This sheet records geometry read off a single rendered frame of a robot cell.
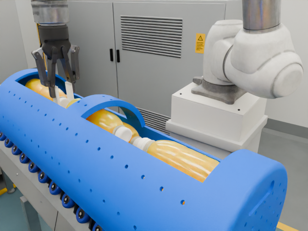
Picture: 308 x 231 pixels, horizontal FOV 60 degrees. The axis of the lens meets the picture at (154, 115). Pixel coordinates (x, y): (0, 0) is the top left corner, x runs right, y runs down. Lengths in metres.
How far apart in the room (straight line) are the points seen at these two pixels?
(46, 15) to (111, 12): 1.92
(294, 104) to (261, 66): 2.54
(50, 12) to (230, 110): 0.64
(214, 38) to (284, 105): 2.45
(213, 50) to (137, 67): 1.60
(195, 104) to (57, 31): 0.54
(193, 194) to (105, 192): 0.18
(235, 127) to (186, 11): 1.35
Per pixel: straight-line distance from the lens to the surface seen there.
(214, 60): 0.98
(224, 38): 0.97
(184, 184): 0.42
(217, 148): 1.03
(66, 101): 0.85
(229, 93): 1.04
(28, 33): 5.93
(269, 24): 0.82
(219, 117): 0.99
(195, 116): 1.03
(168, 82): 2.34
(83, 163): 0.56
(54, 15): 0.76
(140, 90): 2.56
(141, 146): 0.57
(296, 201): 2.47
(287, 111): 3.38
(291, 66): 0.81
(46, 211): 0.92
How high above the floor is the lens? 1.47
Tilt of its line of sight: 24 degrees down
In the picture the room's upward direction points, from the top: straight up
